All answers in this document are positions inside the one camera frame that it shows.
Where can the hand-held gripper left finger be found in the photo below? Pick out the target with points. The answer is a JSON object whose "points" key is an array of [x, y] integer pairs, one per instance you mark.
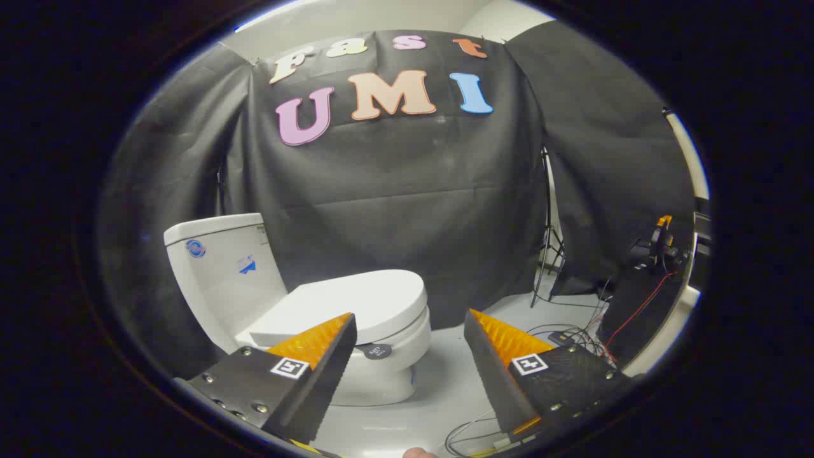
{"points": [[324, 381]]}

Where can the white toilet tank cover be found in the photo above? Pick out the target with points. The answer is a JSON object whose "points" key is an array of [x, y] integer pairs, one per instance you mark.
{"points": [[213, 228]]}

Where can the black backdrop cloth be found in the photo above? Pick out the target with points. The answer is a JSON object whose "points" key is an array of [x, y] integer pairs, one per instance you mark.
{"points": [[407, 191]]}

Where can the black device with orange part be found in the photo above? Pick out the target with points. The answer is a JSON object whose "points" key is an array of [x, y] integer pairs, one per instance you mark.
{"points": [[661, 245]]}

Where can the white toilet lid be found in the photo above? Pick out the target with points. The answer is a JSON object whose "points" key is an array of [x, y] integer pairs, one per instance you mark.
{"points": [[356, 299]]}

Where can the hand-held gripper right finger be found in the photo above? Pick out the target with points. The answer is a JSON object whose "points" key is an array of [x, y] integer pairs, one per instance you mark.
{"points": [[502, 388]]}

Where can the black light stand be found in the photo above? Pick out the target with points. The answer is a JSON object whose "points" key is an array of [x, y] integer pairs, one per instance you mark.
{"points": [[549, 210]]}

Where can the white ceramic toilet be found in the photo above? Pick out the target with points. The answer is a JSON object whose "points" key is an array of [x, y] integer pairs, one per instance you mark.
{"points": [[222, 286]]}

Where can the black power adapter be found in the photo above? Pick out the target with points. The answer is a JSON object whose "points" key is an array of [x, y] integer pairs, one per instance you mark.
{"points": [[561, 338]]}

